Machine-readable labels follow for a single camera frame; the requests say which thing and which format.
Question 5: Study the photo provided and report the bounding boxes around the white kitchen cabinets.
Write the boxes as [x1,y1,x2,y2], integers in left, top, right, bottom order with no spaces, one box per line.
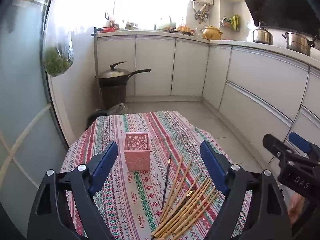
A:
[96,31,320,165]

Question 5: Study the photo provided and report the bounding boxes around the brown plastic bin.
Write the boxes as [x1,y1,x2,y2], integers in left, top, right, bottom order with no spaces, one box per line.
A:
[99,84,127,110]

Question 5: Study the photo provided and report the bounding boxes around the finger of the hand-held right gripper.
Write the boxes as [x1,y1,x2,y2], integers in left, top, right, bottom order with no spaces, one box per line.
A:
[288,132,320,164]
[262,133,288,159]

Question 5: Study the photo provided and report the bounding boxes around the black chopstick with gold band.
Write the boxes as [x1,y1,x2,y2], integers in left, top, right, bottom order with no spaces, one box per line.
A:
[161,154,172,209]
[180,184,202,205]

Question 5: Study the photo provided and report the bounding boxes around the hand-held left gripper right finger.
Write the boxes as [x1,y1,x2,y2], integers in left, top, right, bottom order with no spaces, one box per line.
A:
[200,140,292,240]

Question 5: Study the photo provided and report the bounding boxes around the black wok with lid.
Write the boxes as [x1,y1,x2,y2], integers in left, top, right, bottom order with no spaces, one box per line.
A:
[97,61,152,87]

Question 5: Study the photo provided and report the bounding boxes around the steel cooking pot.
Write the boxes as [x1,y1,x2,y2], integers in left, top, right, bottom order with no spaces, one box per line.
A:
[282,31,317,57]

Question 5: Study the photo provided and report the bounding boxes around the green yellow hanging packets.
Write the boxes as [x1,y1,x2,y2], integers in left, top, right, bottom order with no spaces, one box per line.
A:
[220,14,240,32]

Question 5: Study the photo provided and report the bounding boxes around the patterned striped tablecloth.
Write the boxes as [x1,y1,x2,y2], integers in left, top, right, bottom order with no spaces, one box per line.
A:
[60,110,253,240]

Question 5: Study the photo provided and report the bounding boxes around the orange woven basket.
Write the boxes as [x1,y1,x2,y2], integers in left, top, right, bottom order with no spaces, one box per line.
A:
[175,25,195,35]

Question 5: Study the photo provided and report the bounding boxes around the pink perforated plastic basket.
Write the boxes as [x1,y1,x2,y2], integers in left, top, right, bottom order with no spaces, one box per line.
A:
[122,133,152,172]

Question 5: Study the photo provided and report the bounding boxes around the dark green dustpan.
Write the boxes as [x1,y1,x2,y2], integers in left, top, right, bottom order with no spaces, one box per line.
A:
[86,109,108,130]

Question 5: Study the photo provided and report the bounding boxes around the black range hood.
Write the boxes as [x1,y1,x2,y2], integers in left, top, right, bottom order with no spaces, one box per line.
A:
[232,0,320,37]

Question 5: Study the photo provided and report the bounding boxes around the frosted glass sliding door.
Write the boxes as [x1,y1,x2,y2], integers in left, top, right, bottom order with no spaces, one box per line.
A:
[0,0,75,240]

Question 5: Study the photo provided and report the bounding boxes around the plastic bag of greens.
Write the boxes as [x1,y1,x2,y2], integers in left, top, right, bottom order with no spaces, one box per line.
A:
[42,22,74,77]

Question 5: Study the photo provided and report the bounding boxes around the steel kettle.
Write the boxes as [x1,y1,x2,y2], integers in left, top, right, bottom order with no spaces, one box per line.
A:
[252,21,274,45]

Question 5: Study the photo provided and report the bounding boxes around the yellow clay pot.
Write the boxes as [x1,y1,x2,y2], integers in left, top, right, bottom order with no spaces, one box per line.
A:
[201,25,223,40]

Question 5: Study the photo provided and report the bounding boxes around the person's right hand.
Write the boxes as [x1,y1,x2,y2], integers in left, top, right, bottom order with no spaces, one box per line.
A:
[287,194,304,224]

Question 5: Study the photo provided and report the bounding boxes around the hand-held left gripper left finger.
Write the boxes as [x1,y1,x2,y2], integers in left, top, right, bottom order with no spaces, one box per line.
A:
[27,141,118,240]

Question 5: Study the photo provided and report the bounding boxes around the pile of bamboo chopsticks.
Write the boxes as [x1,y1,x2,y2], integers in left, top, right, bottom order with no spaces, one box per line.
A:
[151,156,219,239]

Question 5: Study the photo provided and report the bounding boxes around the clear crumpled plastic bag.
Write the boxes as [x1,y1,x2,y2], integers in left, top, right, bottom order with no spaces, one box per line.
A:
[106,103,128,115]

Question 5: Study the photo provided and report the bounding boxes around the bright window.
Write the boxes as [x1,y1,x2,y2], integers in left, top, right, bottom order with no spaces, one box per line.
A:
[112,0,192,30]

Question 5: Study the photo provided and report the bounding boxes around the water heater pipes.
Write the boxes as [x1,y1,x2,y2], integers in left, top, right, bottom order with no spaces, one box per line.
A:
[192,1,209,24]

